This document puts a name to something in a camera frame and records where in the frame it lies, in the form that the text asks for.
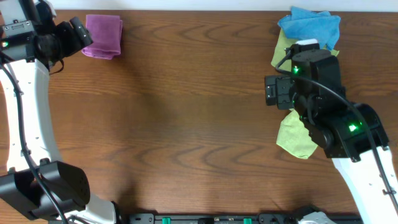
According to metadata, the left black cable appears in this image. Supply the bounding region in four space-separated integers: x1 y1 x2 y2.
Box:
0 0 94 224

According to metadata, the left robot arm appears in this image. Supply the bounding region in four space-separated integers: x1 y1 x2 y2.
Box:
1 0 124 223

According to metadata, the black cable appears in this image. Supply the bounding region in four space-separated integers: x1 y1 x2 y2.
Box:
0 0 94 224
275 49 398 215

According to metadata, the crumpled green cloth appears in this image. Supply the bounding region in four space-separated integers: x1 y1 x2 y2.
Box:
276 110 318 159

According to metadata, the right black cable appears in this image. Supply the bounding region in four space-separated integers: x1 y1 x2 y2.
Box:
275 49 398 215

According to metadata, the blue microfiber cloth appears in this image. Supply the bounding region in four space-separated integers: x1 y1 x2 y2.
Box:
277 6 341 50

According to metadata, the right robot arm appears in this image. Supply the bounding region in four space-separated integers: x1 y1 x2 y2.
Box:
264 39 397 223

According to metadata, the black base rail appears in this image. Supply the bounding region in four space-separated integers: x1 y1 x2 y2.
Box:
126 205 364 224

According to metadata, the flat green cloth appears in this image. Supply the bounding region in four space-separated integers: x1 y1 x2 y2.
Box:
271 29 340 71

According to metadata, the purple microfiber cloth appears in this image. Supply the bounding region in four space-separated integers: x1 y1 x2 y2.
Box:
82 14 123 60

